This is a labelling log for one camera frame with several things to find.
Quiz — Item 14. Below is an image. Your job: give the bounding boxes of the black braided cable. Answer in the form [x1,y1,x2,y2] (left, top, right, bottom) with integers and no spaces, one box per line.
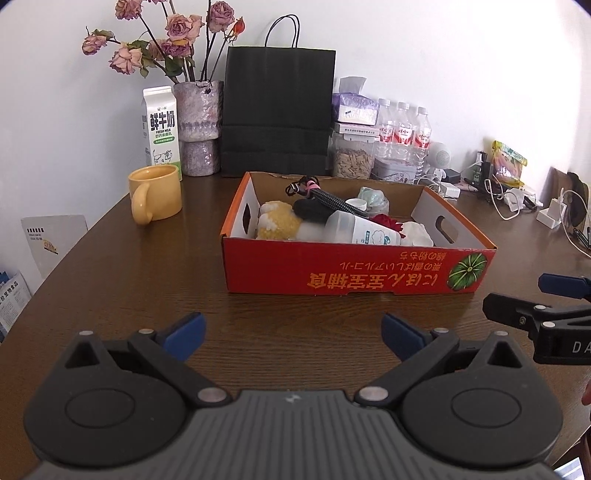
[285,175,370,217]

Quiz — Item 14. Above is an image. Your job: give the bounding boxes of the white cable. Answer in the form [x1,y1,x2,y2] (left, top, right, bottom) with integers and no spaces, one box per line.
[484,178,536,221]

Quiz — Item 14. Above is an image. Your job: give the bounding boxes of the black paper bag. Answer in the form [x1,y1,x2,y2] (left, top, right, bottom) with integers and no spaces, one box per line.
[220,15,336,178]

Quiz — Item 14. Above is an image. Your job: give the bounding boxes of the purple tissue pack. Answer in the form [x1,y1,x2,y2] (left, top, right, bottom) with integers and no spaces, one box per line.
[331,76,380,126]

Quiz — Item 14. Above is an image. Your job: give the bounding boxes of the dried pink roses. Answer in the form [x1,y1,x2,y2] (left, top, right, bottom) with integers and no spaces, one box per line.
[82,0,245,85]

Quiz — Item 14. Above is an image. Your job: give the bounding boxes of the red cardboard box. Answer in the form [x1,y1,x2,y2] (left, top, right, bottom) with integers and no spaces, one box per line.
[220,172,498,296]

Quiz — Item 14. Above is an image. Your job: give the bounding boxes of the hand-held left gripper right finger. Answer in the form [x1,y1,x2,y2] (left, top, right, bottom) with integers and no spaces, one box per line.
[353,312,525,409]

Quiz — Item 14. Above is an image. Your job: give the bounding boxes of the white charging dock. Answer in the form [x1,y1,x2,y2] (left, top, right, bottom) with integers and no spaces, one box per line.
[536,187,571,229]

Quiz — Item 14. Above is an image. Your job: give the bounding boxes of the blue white packet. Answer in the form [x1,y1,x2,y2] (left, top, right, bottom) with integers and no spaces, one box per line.
[0,270,32,342]

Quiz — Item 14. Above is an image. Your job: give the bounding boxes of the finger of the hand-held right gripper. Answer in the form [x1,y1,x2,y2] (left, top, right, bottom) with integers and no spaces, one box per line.
[482,293,591,330]
[539,273,591,303]

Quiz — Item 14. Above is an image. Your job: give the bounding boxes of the white round speaker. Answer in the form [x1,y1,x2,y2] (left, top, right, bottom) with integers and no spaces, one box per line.
[425,141,454,176]

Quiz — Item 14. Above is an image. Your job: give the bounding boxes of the white green milk carton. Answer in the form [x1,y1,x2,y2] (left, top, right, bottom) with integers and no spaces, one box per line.
[141,86,184,182]

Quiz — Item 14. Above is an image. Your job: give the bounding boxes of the translucent wipes container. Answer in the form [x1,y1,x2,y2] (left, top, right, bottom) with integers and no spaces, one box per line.
[324,211,402,245]

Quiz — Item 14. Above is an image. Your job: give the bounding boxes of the red artificial rose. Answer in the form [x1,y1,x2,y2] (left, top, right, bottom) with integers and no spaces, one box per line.
[369,213,404,236]

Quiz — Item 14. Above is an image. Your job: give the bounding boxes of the small dark bottle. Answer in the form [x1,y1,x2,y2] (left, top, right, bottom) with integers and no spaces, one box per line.
[471,152,490,185]

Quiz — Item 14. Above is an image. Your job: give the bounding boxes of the purple vase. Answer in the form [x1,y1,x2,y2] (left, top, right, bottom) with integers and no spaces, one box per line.
[173,80,225,177]

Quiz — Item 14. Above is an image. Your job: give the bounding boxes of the yellow snack packet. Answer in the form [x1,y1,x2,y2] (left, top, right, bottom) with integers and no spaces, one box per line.
[490,141,528,188]

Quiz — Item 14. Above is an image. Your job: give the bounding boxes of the grey tin box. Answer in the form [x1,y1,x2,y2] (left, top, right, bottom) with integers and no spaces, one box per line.
[372,157,419,184]

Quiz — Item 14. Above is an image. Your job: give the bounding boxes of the dark blue zip pouch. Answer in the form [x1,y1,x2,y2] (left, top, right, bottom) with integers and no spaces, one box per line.
[292,198,342,223]

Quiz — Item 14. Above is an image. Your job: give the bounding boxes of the yellow mug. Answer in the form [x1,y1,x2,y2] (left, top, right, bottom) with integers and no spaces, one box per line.
[128,165,183,225]

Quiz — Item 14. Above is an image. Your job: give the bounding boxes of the clear jar of seeds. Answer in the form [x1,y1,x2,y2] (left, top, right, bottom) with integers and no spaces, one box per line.
[329,122,377,180]

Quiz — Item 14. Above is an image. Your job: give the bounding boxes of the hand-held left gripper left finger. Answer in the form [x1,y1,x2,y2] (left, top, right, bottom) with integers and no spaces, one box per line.
[65,312,233,408]

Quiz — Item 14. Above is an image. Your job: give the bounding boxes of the yellow white plush sheep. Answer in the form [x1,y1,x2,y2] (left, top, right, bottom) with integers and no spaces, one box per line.
[255,200,328,241]

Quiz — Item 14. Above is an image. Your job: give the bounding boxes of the iridescent bag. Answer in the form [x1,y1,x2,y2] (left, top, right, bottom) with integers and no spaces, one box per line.
[358,186,389,215]

